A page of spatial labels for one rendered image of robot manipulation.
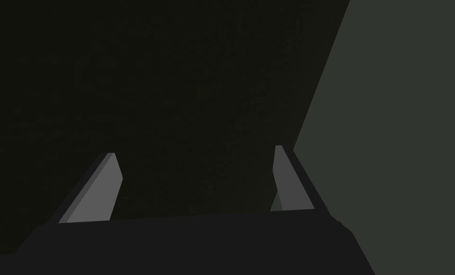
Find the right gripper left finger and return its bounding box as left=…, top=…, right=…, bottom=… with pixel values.
left=48, top=152, right=124, bottom=224

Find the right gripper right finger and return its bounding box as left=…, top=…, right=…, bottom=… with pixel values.
left=272, top=145, right=330, bottom=214

